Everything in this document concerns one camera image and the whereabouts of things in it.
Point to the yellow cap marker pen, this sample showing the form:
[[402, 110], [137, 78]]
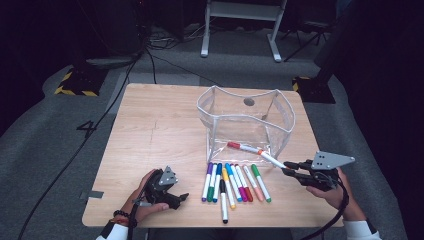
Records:
[[225, 172]]

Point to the grey flat stand base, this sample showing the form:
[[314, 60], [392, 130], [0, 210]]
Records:
[[110, 62]]

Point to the dark green cap marker pen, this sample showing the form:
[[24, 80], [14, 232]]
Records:
[[210, 195]]

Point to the orange cap marker pen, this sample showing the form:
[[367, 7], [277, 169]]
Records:
[[271, 159]]

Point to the person's right hand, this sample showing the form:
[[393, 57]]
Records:
[[336, 200]]

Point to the black tripod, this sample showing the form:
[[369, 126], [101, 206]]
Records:
[[308, 36]]

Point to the white metal stand frame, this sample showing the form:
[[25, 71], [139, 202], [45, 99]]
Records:
[[206, 33]]

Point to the purple cap marker pen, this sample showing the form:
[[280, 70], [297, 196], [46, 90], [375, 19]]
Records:
[[209, 167]]

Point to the black stand post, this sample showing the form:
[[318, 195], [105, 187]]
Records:
[[330, 60]]

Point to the brown cap marker pen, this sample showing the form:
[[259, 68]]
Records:
[[248, 195]]

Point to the salmon cap marker pen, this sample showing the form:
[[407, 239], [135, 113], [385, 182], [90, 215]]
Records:
[[258, 195]]

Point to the person's left hand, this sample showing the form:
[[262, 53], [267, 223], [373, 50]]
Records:
[[136, 208]]

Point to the dark blue cap marker pen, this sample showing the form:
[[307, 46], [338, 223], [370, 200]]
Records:
[[218, 168]]

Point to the magenta cap marker pen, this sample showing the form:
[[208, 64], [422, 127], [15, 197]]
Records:
[[242, 195]]

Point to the group of coloured markers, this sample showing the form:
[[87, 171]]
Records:
[[229, 190]]

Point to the grey tape piece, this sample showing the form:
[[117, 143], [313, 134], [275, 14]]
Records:
[[93, 194]]

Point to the red cap marker pen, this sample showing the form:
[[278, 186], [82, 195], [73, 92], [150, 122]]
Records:
[[234, 145]]

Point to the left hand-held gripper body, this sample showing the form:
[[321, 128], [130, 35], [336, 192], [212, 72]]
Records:
[[168, 177]]

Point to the hazard striped base plate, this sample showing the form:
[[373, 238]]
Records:
[[80, 83], [315, 93]]

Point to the black cap marker pen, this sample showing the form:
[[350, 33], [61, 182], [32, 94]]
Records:
[[222, 185]]

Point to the light blue cap marker pen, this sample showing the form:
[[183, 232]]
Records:
[[228, 167]]

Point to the light green cap marker pen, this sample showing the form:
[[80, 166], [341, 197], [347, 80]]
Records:
[[255, 169]]

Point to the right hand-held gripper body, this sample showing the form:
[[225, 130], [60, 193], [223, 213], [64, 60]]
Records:
[[328, 160]]

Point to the clear plastic pencil bag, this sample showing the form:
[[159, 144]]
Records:
[[213, 116]]

